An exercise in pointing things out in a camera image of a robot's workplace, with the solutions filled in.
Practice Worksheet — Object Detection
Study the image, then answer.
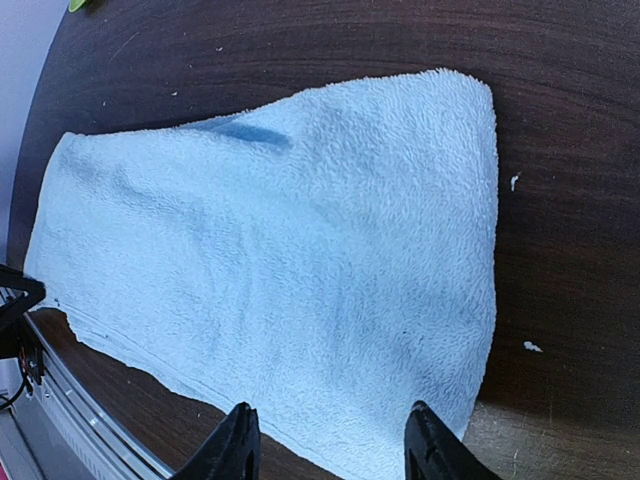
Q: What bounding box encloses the green round plate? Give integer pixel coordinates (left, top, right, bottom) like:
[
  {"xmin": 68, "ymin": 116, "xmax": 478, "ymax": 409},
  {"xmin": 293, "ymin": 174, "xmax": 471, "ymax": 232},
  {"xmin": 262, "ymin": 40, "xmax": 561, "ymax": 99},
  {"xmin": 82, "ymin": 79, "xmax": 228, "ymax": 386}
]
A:
[{"xmin": 68, "ymin": 0, "xmax": 101, "ymax": 13}]

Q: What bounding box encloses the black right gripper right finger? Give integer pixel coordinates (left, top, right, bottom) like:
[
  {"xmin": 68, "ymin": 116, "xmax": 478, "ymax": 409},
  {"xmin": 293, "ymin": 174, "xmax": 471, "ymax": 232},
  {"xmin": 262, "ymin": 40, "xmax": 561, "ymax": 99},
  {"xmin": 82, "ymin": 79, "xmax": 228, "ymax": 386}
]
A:
[{"xmin": 404, "ymin": 400, "xmax": 500, "ymax": 480}]

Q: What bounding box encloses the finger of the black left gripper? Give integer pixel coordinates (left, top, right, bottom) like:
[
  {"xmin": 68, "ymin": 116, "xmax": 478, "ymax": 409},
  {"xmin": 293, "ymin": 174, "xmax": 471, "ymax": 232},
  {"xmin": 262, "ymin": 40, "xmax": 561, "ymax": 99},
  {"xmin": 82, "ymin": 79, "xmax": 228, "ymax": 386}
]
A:
[{"xmin": 1, "ymin": 264, "xmax": 46, "ymax": 359}]

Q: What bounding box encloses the aluminium front rail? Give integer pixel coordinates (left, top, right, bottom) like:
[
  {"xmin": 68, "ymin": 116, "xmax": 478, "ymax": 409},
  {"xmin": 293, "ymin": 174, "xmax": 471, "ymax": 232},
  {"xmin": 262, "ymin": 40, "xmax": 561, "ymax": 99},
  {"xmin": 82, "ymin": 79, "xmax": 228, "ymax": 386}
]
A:
[{"xmin": 9, "ymin": 316, "xmax": 174, "ymax": 479}]

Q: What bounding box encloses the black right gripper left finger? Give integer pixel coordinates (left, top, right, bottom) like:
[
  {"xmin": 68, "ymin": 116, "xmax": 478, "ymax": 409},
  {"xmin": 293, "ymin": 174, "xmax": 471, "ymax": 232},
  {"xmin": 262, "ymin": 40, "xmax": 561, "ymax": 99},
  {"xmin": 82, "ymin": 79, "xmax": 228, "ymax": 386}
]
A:
[{"xmin": 170, "ymin": 402, "xmax": 261, "ymax": 480}]

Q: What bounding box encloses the light blue towel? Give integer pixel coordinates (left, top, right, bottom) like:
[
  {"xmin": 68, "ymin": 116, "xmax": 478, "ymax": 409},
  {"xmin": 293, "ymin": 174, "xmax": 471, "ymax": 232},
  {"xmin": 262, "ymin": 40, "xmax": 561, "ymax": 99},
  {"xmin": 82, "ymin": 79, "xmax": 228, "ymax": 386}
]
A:
[{"xmin": 24, "ymin": 70, "xmax": 498, "ymax": 479}]

